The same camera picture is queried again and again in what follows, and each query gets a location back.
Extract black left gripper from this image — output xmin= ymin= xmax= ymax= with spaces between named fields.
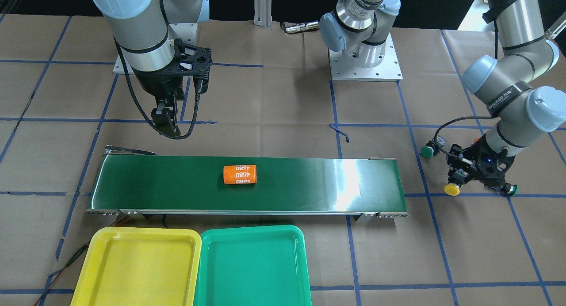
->
xmin=447 ymin=137 xmax=515 ymax=189

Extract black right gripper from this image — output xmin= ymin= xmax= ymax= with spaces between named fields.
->
xmin=133 ymin=38 xmax=213 ymax=137

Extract yellow push button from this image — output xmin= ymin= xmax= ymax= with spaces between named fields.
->
xmin=443 ymin=169 xmax=468 ymax=196

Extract green push button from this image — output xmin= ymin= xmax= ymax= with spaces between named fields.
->
xmin=419 ymin=135 xmax=446 ymax=159
xmin=489 ymin=183 xmax=518 ymax=197

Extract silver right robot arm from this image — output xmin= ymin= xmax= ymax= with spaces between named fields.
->
xmin=93 ymin=0 xmax=213 ymax=140

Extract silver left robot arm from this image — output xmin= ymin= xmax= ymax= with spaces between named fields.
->
xmin=318 ymin=0 xmax=565 ymax=196

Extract green conveyor belt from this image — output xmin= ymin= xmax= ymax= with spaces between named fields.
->
xmin=87 ymin=153 xmax=408 ymax=220

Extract yellow plastic tray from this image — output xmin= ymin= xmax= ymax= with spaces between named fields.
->
xmin=71 ymin=227 xmax=202 ymax=306

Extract green plastic tray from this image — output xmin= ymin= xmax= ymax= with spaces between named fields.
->
xmin=194 ymin=225 xmax=313 ymax=306

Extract aluminium frame post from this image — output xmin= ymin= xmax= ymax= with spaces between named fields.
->
xmin=253 ymin=0 xmax=272 ymax=29

